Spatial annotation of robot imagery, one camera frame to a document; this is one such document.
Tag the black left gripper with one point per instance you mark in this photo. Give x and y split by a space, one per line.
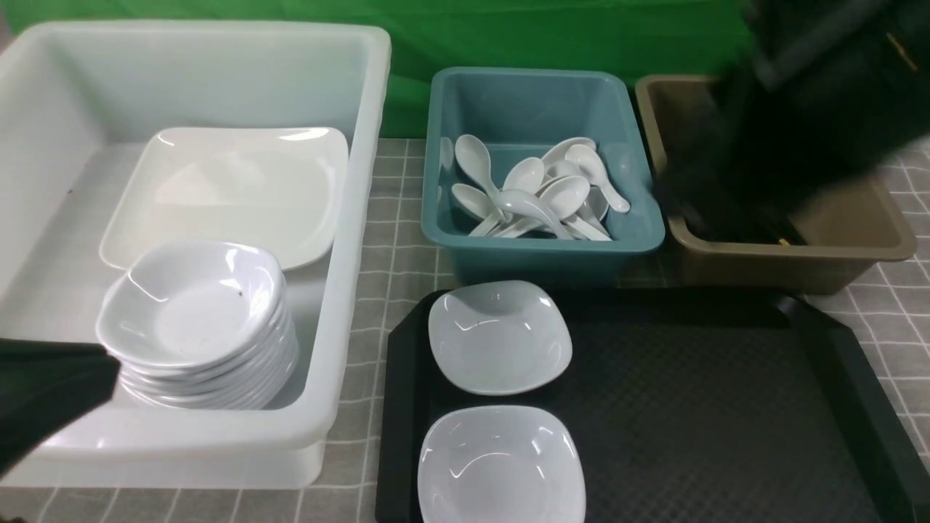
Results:
45 387

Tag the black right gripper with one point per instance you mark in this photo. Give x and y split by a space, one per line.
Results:
826 91

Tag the large white square plate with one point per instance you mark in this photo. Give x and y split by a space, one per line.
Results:
275 189

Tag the small white bowl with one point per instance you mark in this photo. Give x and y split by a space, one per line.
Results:
500 464
499 338

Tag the brown plastic bin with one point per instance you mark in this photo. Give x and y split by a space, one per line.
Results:
846 230

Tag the stack of white bowls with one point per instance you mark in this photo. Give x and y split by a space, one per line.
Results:
201 325

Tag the black chopsticks in bin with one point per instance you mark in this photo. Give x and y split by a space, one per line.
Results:
761 226

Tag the green backdrop cloth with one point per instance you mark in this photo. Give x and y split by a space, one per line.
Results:
628 39

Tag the grey checked tablecloth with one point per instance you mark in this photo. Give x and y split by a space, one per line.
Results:
887 308

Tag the pile of white spoons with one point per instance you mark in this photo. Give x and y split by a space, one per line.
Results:
566 193

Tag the teal plastic bin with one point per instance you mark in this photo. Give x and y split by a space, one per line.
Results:
519 114

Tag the black serving tray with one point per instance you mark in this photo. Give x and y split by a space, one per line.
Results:
687 405

